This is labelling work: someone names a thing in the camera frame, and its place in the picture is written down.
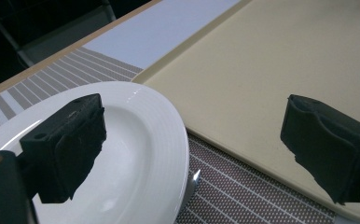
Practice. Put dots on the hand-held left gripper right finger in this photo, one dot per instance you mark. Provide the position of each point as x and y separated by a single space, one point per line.
333 146

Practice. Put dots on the white round plate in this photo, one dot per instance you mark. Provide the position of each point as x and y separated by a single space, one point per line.
137 140

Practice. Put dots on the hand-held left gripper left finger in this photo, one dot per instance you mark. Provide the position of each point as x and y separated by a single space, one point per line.
66 149

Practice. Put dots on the beige plastic tray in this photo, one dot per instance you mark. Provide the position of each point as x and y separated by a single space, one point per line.
262 62

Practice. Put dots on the brown striped dotted placemat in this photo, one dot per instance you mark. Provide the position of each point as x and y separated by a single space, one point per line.
231 193

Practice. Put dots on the grey metal floor rail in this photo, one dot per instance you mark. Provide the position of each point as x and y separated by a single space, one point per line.
63 34

